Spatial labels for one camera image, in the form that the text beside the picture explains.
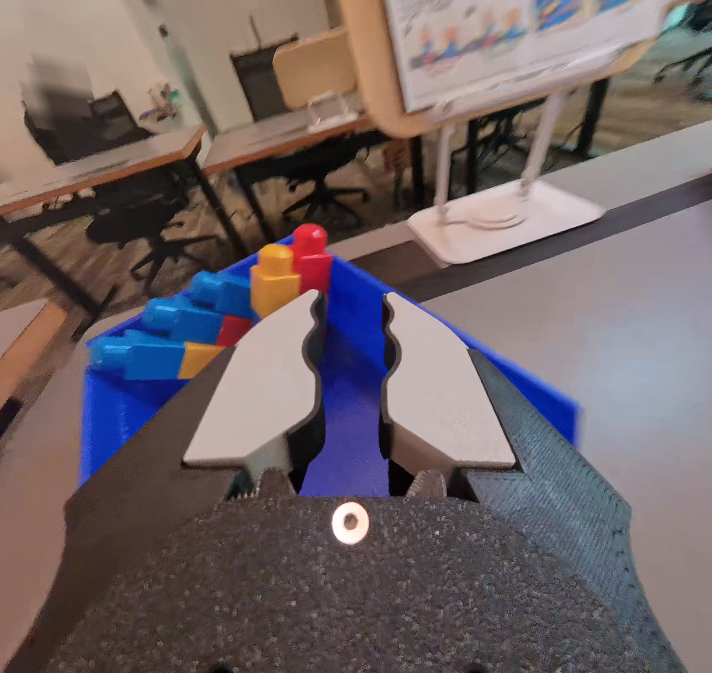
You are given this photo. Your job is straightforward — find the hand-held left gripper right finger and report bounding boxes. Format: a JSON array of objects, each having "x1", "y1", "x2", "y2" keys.
[{"x1": 379, "y1": 292, "x2": 517, "y2": 472}]

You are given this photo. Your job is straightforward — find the wooden board document stand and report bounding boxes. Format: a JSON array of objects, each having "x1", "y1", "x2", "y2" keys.
[{"x1": 271, "y1": 27, "x2": 361, "y2": 132}]

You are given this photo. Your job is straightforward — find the blue plastic bin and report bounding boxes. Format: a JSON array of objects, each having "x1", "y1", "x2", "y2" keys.
[{"x1": 80, "y1": 234, "x2": 580, "y2": 497}]

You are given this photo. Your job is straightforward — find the black upright panel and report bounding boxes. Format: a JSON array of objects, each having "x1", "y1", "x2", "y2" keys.
[{"x1": 230, "y1": 32, "x2": 302, "y2": 123}]

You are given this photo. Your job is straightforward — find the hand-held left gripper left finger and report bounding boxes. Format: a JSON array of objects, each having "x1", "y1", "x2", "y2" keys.
[{"x1": 182, "y1": 289, "x2": 327, "y2": 483}]

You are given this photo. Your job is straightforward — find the printed instruction sheet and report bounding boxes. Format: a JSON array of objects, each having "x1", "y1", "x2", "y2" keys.
[{"x1": 377, "y1": 0, "x2": 668, "y2": 113}]

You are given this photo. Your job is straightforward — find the wooden-edged desk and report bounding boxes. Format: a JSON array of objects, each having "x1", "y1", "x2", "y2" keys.
[
  {"x1": 0, "y1": 124, "x2": 248, "y2": 320},
  {"x1": 200, "y1": 107, "x2": 426, "y2": 243},
  {"x1": 0, "y1": 297, "x2": 69, "y2": 409}
]

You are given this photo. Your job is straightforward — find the row of mega block towers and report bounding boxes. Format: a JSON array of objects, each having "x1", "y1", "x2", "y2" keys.
[{"x1": 88, "y1": 224, "x2": 334, "y2": 382}]

